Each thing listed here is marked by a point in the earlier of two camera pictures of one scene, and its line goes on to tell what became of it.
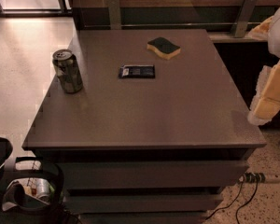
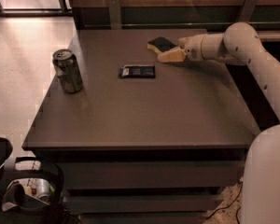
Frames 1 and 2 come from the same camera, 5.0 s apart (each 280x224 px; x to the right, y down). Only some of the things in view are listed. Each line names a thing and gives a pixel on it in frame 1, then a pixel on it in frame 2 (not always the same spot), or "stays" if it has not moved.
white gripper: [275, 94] → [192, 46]
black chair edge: [1, 148] stays
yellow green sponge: [163, 48] stays
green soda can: [67, 71] stays
